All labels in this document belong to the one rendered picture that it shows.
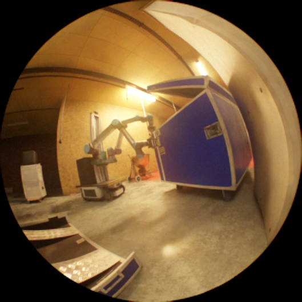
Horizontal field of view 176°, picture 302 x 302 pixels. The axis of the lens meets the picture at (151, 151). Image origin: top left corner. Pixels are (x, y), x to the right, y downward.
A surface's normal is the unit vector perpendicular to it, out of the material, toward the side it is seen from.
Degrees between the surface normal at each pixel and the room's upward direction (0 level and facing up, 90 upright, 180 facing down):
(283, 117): 90
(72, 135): 90
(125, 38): 180
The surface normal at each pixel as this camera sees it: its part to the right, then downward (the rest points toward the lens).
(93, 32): 0.22, 0.97
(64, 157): 0.69, -0.23
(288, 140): -0.98, 0.22
